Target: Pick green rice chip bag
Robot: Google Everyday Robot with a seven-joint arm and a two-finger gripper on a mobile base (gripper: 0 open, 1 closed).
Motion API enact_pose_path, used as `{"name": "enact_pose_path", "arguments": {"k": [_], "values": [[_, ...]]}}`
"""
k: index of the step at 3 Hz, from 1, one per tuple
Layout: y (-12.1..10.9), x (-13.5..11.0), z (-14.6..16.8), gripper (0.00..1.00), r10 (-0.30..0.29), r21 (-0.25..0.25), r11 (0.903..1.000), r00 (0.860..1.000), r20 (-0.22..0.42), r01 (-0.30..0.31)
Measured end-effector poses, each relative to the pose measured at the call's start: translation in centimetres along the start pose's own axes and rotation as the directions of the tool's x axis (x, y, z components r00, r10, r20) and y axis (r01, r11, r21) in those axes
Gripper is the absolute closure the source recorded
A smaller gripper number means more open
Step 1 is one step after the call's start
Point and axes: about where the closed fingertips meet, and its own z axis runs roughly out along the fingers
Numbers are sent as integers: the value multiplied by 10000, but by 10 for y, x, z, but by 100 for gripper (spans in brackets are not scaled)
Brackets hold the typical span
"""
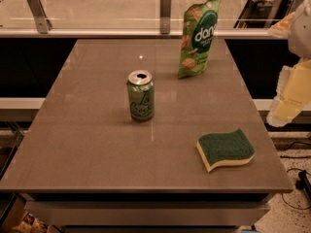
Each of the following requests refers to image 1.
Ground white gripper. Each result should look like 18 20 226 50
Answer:
266 0 311 127

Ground middle metal glass bracket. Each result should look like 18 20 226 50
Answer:
160 0 171 34

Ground glass barrier panel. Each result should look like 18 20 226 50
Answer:
0 0 311 31

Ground black floor cable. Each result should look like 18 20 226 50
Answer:
279 141 311 212

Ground green rice chip bag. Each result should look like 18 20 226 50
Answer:
178 0 222 79

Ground green and yellow sponge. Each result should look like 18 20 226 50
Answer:
196 129 256 173

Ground snack bags under table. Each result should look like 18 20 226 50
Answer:
12 213 62 233

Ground left metal glass bracket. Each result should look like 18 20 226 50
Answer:
26 0 52 34

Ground green soda can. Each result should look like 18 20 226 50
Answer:
127 70 155 121

